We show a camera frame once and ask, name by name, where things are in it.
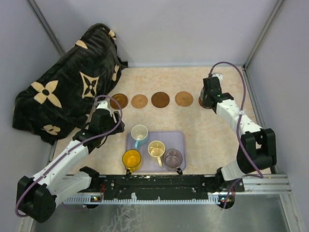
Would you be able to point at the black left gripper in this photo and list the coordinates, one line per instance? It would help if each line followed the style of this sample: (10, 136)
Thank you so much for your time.
(120, 128)

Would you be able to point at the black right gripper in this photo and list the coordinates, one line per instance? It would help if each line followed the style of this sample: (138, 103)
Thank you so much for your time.
(203, 99)

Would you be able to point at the dark brown wooden coaster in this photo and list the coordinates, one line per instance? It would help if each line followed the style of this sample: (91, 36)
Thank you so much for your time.
(201, 103)

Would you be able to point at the light woven coaster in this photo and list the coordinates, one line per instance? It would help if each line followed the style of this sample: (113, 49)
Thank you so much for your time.
(184, 99)

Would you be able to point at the light wooden coaster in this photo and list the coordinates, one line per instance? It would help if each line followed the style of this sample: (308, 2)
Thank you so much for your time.
(139, 101)

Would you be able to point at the dark brown round coaster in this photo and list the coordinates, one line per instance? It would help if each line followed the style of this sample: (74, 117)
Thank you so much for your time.
(160, 99)

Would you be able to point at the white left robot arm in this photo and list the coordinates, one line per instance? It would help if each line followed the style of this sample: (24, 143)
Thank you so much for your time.
(39, 196)

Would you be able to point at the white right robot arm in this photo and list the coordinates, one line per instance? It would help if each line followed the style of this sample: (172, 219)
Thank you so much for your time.
(257, 146)

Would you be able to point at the white and blue mug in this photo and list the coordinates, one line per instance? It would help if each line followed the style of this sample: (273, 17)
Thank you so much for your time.
(140, 135)

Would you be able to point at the yellow mug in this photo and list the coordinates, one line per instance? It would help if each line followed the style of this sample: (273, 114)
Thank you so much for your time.
(132, 161)

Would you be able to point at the black floral blanket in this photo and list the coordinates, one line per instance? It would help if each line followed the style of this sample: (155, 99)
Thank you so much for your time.
(63, 97)

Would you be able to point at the cream mug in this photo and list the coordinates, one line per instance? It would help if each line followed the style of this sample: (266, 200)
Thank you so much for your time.
(156, 150)

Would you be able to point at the lavender plastic tray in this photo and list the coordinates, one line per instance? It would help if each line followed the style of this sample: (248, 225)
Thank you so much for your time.
(171, 140)

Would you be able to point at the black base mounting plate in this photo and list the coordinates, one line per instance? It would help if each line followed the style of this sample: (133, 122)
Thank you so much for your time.
(153, 187)

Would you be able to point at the purple mug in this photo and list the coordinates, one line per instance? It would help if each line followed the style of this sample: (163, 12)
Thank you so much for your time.
(173, 159)

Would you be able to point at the grey aluminium frame rail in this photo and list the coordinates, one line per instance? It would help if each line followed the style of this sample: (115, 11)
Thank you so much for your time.
(264, 32)

